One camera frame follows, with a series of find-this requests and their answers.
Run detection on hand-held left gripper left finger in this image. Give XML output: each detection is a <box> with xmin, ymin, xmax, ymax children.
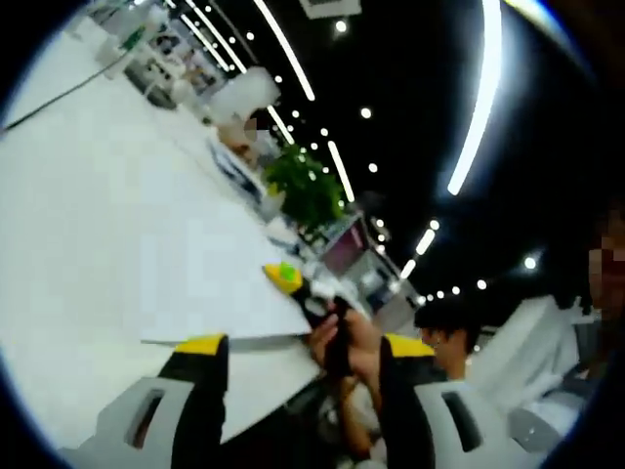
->
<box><xmin>97</xmin><ymin>333</ymin><xmax>229</xmax><ymax>469</ymax></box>

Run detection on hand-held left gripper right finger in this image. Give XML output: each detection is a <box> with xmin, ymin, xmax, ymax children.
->
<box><xmin>379</xmin><ymin>334</ymin><xmax>512</xmax><ymax>469</ymax></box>

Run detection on person's right hand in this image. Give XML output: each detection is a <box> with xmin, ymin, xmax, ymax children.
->
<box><xmin>309</xmin><ymin>314</ymin><xmax>384</xmax><ymax>381</ymax></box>

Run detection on green potted plant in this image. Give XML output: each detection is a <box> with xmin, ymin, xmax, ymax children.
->
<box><xmin>263</xmin><ymin>146</ymin><xmax>348</xmax><ymax>231</ymax></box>

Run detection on white grey chest device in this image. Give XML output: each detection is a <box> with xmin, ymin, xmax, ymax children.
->
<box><xmin>507</xmin><ymin>385</ymin><xmax>590</xmax><ymax>453</ymax></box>

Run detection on stack of blue white booklets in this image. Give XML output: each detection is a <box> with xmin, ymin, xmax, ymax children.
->
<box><xmin>204</xmin><ymin>136</ymin><xmax>274</xmax><ymax>206</ymax></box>

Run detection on person in white shirt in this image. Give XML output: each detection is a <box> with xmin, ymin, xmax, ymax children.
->
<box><xmin>466</xmin><ymin>295</ymin><xmax>595</xmax><ymax>411</ymax></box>

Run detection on curved ceiling light strip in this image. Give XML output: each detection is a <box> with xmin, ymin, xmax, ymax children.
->
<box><xmin>446</xmin><ymin>0</ymin><xmax>504</xmax><ymax>196</ymax></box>
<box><xmin>252</xmin><ymin>0</ymin><xmax>316</xmax><ymax>103</ymax></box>

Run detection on white ceiling air vent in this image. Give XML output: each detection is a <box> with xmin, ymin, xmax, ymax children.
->
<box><xmin>301</xmin><ymin>0</ymin><xmax>363</xmax><ymax>20</ymax></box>

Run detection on green bottle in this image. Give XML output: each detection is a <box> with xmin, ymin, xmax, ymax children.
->
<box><xmin>119</xmin><ymin>26</ymin><xmax>147</xmax><ymax>55</ymax></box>

